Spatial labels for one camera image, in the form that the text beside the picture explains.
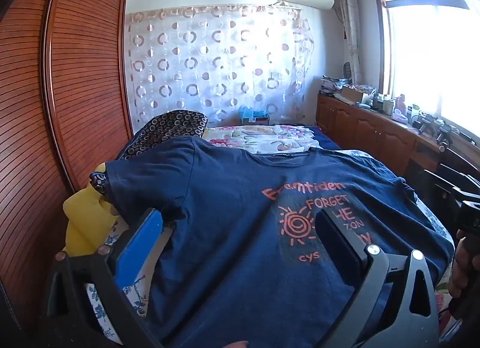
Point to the person's right hand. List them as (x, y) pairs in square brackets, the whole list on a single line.
[(459, 273)]

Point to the white jar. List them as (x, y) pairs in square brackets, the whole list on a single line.
[(388, 106)]

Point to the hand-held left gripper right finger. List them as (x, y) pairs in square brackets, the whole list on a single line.
[(337, 235)]

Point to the sheer curtain with circles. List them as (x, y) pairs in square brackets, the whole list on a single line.
[(210, 70)]

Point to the flowered blanket with navy border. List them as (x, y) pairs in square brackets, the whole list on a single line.
[(262, 137)]

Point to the slatted wooden wardrobe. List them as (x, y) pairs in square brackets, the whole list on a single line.
[(56, 107)]

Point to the pile of papers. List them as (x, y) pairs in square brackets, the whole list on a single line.
[(332, 85)]

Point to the yellow plush pillow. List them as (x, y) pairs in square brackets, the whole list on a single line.
[(80, 220)]

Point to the long wooden cabinet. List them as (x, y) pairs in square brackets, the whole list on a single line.
[(367, 130)]

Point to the patterned window curtain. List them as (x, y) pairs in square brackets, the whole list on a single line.
[(350, 25)]

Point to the grey tool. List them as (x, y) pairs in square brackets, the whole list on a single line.
[(425, 124), (444, 134)]

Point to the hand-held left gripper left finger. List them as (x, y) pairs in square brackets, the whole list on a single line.
[(138, 246)]

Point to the blue plastic bag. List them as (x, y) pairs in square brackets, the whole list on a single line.
[(249, 112)]

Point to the blue floral white quilt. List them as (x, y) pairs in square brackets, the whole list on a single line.
[(133, 295)]

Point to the small dark box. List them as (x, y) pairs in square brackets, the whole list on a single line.
[(258, 121)]

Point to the window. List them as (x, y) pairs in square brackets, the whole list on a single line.
[(431, 51)]

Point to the dark wooden chair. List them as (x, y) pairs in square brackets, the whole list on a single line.
[(459, 168)]

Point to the pink bag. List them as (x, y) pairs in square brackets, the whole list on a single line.
[(400, 109)]

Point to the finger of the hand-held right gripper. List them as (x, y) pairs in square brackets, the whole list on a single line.
[(446, 186), (470, 196)]

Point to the dark oval fan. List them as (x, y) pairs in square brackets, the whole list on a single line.
[(348, 70)]

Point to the navy blue t-shirt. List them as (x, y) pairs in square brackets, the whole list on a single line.
[(232, 220)]

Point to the cardboard box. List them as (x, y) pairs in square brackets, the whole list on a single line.
[(352, 94)]

